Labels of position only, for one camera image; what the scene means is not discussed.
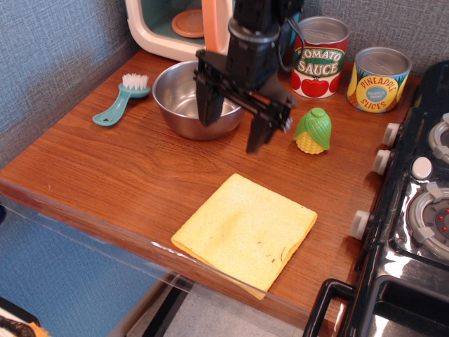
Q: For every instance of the teal dish brush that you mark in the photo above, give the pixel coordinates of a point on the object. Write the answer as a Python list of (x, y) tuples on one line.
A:
[(132, 86)]

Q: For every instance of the tomato sauce can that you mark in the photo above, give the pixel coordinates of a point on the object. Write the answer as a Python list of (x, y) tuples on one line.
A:
[(319, 54)]

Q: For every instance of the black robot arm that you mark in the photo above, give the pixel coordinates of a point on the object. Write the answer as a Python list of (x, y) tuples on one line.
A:
[(259, 15)]

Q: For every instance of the orange fuzzy object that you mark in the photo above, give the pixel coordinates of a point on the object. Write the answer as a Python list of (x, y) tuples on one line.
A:
[(11, 327)]

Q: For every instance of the pineapple slices can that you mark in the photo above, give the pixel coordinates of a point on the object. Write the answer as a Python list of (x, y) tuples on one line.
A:
[(378, 78)]

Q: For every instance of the toy microwave teal white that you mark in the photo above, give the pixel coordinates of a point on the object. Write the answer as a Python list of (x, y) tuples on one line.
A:
[(150, 25)]

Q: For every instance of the steel bowl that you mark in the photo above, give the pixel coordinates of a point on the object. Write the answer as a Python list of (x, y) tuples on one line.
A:
[(174, 91)]

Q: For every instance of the toy corn cob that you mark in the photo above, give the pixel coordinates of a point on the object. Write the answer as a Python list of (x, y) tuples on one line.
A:
[(313, 132)]

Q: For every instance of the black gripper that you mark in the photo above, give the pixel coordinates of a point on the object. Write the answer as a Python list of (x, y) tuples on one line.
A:
[(247, 76)]

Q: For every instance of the orange microwave plate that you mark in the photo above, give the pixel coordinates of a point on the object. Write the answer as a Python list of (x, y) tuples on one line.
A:
[(189, 24)]

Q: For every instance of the yellow towel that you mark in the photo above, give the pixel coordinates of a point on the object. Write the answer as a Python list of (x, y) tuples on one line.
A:
[(247, 232)]

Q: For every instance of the clear acrylic table guard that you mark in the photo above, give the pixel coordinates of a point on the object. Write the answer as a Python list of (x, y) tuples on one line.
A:
[(77, 284)]

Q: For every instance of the black toy stove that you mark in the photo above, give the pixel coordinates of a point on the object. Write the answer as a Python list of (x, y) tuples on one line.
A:
[(401, 287)]

